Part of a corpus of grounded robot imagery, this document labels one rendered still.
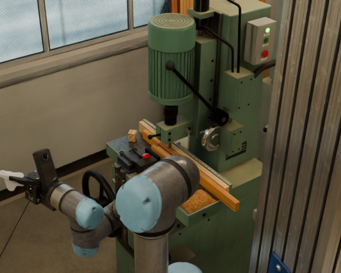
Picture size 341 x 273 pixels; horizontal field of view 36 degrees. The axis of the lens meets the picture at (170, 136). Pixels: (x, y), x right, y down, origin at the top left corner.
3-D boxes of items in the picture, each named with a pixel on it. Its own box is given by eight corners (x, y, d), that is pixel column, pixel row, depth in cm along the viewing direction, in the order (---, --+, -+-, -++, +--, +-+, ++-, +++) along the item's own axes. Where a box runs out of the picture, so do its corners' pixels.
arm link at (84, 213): (86, 238, 144) (83, 214, 139) (59, 220, 150) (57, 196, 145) (107, 223, 149) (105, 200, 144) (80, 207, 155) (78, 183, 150)
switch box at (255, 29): (243, 60, 209) (246, 21, 200) (261, 54, 214) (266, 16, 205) (254, 65, 204) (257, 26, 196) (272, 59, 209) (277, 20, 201)
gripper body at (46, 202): (23, 197, 158) (48, 214, 152) (22, 172, 155) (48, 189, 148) (43, 188, 164) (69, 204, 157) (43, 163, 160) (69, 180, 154)
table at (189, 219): (87, 160, 233) (86, 149, 230) (145, 139, 248) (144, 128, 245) (167, 239, 191) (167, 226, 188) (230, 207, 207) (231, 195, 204)
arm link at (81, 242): (113, 243, 158) (111, 215, 152) (85, 264, 151) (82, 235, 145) (95, 231, 162) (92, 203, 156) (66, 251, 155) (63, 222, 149)
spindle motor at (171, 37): (139, 93, 211) (138, 18, 194) (175, 82, 220) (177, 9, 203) (165, 111, 199) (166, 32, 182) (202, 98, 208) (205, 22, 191)
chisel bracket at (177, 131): (155, 141, 220) (155, 123, 216) (182, 130, 227) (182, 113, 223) (165, 149, 215) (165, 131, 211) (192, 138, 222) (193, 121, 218)
